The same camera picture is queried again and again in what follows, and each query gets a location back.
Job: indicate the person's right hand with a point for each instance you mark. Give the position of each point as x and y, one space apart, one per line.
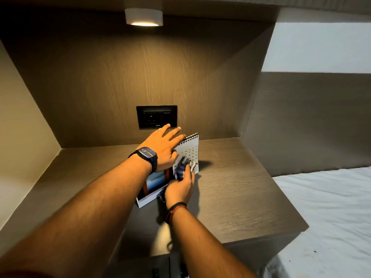
179 189

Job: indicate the person's left hand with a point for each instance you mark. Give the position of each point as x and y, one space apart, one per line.
161 147

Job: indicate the person's left middle finger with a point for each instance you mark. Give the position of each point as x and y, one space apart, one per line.
173 133

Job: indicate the person's left thumb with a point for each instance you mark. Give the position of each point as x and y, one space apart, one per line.
175 158

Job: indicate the person's right thumb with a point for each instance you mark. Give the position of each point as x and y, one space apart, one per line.
190 172

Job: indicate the white spiral desk calendar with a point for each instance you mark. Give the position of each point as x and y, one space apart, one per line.
174 167

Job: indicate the blue striped cleaning cloth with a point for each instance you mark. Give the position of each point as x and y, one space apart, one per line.
180 168

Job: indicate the person's right forearm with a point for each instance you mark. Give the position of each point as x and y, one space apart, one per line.
203 246

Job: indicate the person's left forearm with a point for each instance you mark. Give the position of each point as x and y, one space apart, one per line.
75 217

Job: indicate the dark blue wristwatch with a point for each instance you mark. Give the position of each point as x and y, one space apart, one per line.
147 156

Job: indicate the red and black wrist thread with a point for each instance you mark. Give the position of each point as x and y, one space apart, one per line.
174 211

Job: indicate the wooden bedside cabinet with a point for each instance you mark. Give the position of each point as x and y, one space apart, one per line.
232 188

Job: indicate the white ceiling spot lamp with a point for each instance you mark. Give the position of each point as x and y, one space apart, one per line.
144 17

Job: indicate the white bed sheet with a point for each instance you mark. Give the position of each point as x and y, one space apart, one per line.
324 222

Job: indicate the black wall power socket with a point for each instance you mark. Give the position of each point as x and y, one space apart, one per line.
156 116

